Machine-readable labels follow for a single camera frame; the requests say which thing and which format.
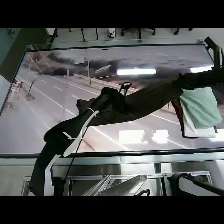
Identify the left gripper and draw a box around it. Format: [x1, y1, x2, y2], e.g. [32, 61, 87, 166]
[94, 86, 127, 113]

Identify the olive brown shirt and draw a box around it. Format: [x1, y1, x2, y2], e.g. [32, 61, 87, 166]
[75, 78, 185, 127]

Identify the dark red garment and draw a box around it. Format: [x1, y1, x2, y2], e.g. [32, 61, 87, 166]
[171, 97, 186, 135]

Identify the black office chair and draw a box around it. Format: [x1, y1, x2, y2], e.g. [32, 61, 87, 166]
[120, 28, 157, 41]

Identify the mint green garment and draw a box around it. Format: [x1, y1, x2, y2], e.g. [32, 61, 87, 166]
[179, 86, 223, 130]

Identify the white garment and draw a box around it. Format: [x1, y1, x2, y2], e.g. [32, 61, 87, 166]
[182, 111, 217, 139]

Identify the black cable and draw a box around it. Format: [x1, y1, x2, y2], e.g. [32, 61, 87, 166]
[63, 114, 96, 188]

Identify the silver frame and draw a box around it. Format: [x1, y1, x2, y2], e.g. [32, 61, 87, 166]
[20, 153, 224, 197]

